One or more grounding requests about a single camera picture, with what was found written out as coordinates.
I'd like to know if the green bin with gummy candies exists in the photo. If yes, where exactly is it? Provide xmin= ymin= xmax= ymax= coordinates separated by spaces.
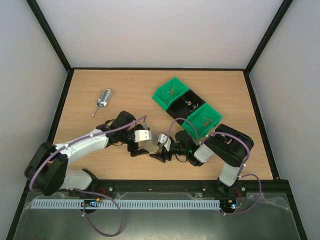
xmin=181 ymin=103 xmax=223 ymax=140

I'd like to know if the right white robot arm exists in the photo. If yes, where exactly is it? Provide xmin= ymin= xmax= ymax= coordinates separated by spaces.
xmin=150 ymin=124 xmax=254 ymax=196

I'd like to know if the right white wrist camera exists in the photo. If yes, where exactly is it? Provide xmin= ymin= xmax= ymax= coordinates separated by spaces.
xmin=157 ymin=133 xmax=172 ymax=151

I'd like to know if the black aluminium frame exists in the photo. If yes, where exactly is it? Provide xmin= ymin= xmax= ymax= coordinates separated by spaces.
xmin=6 ymin=0 xmax=308 ymax=240

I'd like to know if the white slotted cable duct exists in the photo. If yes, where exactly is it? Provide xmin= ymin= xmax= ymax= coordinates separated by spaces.
xmin=30 ymin=199 xmax=221 ymax=210

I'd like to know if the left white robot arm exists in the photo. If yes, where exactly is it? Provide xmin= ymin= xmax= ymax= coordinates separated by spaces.
xmin=24 ymin=111 xmax=152 ymax=196

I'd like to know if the gold jar lid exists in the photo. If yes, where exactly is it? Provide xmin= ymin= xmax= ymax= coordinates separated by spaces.
xmin=143 ymin=141 xmax=160 ymax=154

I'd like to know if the silver metal scoop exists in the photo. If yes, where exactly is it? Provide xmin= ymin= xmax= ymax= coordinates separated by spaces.
xmin=91 ymin=89 xmax=112 ymax=117

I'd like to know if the black bin with swirl lollipops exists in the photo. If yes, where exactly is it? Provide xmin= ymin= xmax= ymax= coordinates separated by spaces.
xmin=166 ymin=89 xmax=206 ymax=119

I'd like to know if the green bin with square lollipops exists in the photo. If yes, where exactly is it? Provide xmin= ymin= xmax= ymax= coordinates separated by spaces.
xmin=152 ymin=77 xmax=190 ymax=111

